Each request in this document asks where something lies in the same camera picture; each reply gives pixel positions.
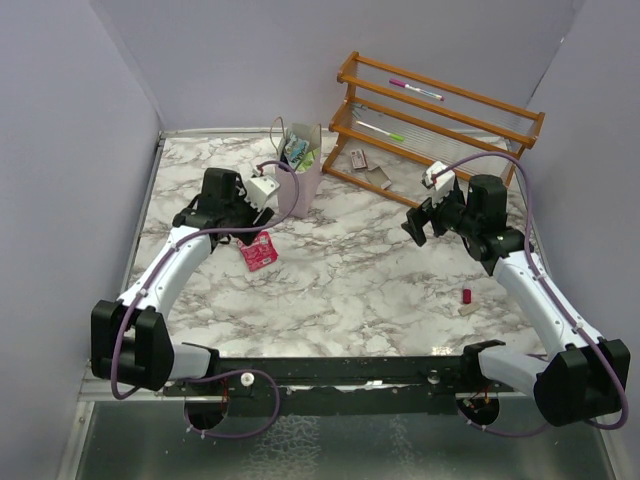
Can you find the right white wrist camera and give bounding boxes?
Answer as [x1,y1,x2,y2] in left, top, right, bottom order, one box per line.
[422,161,456,206]

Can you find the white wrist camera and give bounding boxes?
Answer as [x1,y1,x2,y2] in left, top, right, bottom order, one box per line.
[244,173,280,210]
[422,161,456,206]

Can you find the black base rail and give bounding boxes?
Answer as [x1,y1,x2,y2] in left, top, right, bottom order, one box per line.
[164,343,511,417]

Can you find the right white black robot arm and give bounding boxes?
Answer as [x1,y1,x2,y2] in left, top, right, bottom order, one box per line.
[402,171,630,427]

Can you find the wooden shelf rack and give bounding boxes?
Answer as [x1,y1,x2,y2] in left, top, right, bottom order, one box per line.
[322,51,545,205]

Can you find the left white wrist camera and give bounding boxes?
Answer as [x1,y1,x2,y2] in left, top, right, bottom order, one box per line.
[244,173,280,210]

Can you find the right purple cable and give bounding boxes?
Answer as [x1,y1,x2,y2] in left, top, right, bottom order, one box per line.
[432,152,631,439]

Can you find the small red cylinder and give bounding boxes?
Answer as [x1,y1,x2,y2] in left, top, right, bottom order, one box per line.
[462,286,472,305]

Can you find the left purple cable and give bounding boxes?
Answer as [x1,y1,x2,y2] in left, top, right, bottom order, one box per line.
[110,159,302,441]

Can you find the grey blue snack packet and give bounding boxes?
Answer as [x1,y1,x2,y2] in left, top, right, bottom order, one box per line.
[282,132,310,169]

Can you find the small beige block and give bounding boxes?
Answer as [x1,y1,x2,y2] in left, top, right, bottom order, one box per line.
[458,302,481,316]

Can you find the aluminium frame rail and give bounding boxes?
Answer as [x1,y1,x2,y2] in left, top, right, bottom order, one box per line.
[77,372,176,402]

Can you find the pink paper bag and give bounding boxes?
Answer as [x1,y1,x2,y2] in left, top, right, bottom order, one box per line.
[269,117,322,218]

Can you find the pink marker pen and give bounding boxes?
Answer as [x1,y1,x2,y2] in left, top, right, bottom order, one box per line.
[388,78,444,102]

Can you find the green snack packet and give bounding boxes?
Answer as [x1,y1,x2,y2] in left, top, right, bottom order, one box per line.
[297,148,321,173]

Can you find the purple cable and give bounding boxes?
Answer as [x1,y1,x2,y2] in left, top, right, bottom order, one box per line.
[110,159,302,441]
[432,152,631,439]

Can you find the green tipped white pen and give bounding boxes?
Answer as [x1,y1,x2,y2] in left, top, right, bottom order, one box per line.
[356,120,405,142]

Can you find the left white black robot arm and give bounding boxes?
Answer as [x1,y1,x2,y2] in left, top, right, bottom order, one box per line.
[90,168,280,395]

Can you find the pink snack packet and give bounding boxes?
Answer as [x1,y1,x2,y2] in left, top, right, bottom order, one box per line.
[237,231,278,272]

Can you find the small red white box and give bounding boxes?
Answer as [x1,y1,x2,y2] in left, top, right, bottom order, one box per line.
[350,149,369,171]

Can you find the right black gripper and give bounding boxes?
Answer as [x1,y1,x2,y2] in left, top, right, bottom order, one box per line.
[403,184,480,245]

